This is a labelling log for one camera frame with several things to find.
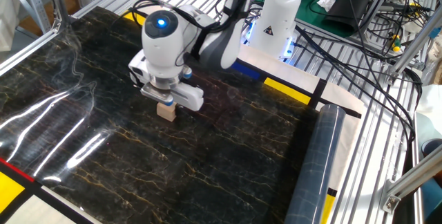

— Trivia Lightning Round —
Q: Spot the teal bin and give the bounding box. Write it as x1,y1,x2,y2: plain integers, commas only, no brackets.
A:
420,138,442,220

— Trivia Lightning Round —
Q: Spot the thick black cable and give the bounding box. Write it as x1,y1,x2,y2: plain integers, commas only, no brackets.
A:
293,25,424,183

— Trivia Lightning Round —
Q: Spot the yellow green screwdriver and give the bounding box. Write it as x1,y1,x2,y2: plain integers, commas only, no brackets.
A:
390,33,403,53

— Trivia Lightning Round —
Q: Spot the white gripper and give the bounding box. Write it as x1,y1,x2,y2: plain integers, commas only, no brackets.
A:
127,48,205,120

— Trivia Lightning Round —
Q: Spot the black coiled cable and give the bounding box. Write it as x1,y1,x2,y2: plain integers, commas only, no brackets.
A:
213,0,265,33

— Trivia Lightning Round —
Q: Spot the silver wrist camera blue end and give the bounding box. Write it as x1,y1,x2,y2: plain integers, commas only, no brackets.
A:
140,82,175,106

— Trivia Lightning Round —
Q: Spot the black marble pattern sheet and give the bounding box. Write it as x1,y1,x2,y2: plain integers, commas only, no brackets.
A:
0,6,347,224

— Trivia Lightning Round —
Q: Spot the black pouch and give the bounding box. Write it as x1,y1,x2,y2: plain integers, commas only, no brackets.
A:
323,0,383,33

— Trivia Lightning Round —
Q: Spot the small wooden cube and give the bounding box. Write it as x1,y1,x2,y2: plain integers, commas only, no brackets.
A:
156,101,177,122

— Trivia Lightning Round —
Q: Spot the crumpled white paper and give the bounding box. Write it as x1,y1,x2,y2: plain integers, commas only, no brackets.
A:
316,0,337,12

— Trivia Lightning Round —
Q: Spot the tangled black cable heap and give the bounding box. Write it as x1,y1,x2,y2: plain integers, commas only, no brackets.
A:
358,0,432,50

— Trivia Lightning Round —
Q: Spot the perforated grey steel upright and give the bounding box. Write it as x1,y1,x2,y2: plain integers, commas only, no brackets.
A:
13,0,52,34

